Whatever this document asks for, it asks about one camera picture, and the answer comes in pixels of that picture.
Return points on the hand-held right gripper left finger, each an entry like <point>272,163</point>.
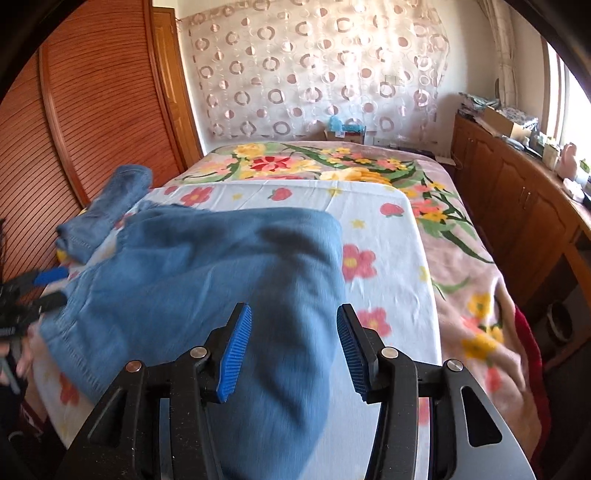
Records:
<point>234,355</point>

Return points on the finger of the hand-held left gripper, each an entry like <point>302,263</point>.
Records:
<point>51,275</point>
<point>51,301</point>

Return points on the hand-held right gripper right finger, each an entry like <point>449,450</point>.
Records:
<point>354,355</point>

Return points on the blue denim pants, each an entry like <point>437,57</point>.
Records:
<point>207,277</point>

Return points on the person's left hand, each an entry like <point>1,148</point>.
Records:
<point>28,355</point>

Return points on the white flower-print bed sheet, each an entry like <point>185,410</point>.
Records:
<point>388,240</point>

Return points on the pink floral blanket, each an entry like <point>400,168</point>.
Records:
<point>461,286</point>

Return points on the wooden slatted wardrobe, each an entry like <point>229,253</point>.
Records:
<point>92,115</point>

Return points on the red cloth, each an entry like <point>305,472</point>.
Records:
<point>538,369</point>

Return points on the dark round bin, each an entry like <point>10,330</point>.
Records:
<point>559,322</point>

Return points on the small cardboard box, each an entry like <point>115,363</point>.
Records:
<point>344,137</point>

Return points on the wooden cabinet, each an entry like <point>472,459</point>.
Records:
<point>517,194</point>

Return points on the stack of magazines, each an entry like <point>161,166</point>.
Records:
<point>475,105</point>

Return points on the open cardboard box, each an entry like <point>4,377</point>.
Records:
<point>505,121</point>

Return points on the sheer circle-pattern curtain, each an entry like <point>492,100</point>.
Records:
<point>323,69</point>

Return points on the pink bottle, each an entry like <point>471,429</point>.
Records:
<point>570,161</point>

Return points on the lace window curtain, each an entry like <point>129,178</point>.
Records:
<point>501,50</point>

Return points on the window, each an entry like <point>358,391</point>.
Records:
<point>568,92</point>

